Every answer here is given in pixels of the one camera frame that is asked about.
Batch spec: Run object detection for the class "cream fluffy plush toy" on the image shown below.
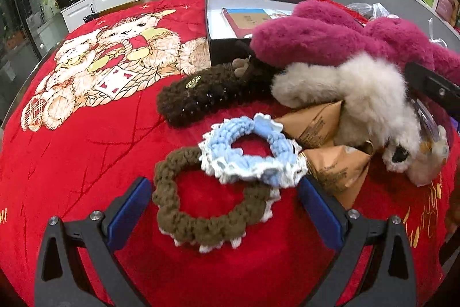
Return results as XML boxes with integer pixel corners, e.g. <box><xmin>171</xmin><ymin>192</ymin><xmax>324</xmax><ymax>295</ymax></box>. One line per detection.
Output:
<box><xmin>271</xmin><ymin>52</ymin><xmax>450</xmax><ymax>186</ymax></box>

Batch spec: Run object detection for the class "magenta plush toy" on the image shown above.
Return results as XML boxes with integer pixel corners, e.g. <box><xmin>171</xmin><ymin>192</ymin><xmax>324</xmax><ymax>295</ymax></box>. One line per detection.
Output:
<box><xmin>250</xmin><ymin>0</ymin><xmax>459</xmax><ymax>84</ymax></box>

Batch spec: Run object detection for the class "clear plastic bag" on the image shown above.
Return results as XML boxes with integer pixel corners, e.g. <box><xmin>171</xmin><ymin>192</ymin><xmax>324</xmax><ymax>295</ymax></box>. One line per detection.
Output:
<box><xmin>346</xmin><ymin>2</ymin><xmax>398</xmax><ymax>20</ymax></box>

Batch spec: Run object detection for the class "tan snack packet upper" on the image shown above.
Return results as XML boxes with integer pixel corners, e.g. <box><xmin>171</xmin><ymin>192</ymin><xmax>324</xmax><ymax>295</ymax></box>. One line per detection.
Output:
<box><xmin>275</xmin><ymin>101</ymin><xmax>342</xmax><ymax>150</ymax></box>

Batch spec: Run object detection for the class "tan snack packet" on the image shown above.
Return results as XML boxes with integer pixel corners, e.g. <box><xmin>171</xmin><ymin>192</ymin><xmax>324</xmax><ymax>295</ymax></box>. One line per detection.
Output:
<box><xmin>302</xmin><ymin>146</ymin><xmax>373</xmax><ymax>209</ymax></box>
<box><xmin>275</xmin><ymin>101</ymin><xmax>342</xmax><ymax>150</ymax></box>

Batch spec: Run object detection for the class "tan snack packet lower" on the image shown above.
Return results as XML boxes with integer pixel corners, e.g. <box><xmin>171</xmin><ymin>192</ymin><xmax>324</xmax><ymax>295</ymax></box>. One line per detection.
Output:
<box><xmin>302</xmin><ymin>146</ymin><xmax>373</xmax><ymax>209</ymax></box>

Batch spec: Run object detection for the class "brown crochet scrunchie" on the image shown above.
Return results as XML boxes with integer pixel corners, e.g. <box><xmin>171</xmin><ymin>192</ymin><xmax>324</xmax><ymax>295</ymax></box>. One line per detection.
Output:
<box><xmin>152</xmin><ymin>146</ymin><xmax>281</xmax><ymax>253</ymax></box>

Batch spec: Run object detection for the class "blue white crochet scrunchie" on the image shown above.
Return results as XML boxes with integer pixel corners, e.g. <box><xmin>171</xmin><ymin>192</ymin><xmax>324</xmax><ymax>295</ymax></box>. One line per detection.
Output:
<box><xmin>198</xmin><ymin>113</ymin><xmax>308</xmax><ymax>188</ymax></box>

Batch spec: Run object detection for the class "red bear print blanket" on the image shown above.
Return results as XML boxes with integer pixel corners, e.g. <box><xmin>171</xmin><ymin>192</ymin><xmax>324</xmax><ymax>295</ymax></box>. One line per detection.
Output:
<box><xmin>0</xmin><ymin>0</ymin><xmax>460</xmax><ymax>307</ymax></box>

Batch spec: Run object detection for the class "black storage box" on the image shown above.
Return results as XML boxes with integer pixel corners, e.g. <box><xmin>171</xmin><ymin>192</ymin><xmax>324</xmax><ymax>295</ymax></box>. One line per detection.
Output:
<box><xmin>206</xmin><ymin>0</ymin><xmax>301</xmax><ymax>65</ymax></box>

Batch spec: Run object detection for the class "dark brown knitted pouch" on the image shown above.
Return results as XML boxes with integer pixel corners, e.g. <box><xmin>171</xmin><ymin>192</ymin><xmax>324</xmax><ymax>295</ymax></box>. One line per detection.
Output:
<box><xmin>157</xmin><ymin>57</ymin><xmax>280</xmax><ymax>127</ymax></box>

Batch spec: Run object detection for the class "dark glass sliding door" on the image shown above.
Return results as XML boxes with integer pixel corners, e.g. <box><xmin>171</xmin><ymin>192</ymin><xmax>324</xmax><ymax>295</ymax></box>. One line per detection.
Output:
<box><xmin>1</xmin><ymin>0</ymin><xmax>69</xmax><ymax>121</ymax></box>

